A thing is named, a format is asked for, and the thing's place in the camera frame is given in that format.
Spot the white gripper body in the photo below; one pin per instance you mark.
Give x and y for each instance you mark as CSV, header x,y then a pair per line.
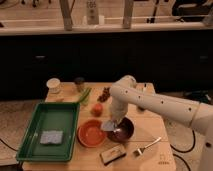
x,y
118,112

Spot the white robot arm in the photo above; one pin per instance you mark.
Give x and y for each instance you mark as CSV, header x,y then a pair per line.
x,y
193,114

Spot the dark purple bowl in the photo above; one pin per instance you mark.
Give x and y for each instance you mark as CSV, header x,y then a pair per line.
x,y
126,131

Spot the red bowl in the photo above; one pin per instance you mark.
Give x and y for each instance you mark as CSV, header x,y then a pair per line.
x,y
90,133

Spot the dark grapes bunch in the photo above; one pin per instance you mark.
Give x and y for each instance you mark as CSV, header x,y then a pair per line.
x,y
105,95

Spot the orange tomato toy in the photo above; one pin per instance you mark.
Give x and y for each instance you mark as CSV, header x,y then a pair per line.
x,y
97,109

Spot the green cucumber toy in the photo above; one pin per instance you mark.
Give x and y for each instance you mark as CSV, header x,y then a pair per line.
x,y
84,95

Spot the silver fork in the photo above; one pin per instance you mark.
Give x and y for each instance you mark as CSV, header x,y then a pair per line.
x,y
141,150

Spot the wooden block brush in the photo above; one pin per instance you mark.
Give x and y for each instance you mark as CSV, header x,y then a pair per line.
x,y
113,154

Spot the dark capped spice jar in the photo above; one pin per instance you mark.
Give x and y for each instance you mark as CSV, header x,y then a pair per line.
x,y
80,83

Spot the green plastic tray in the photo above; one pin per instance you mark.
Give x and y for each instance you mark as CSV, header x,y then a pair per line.
x,y
48,116

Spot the blue sponge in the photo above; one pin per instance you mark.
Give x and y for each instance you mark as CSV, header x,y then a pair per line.
x,y
51,137

